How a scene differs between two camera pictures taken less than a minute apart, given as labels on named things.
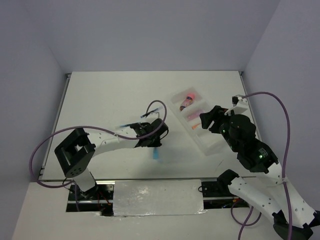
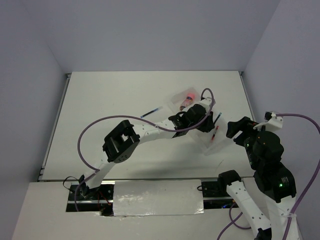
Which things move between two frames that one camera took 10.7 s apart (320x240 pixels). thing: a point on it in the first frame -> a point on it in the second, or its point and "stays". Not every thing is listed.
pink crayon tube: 187,101 stays
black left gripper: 156,143 -> 209,125
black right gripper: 217,113 -> 243,124
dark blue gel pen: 152,111 stays
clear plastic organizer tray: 189,104 stays
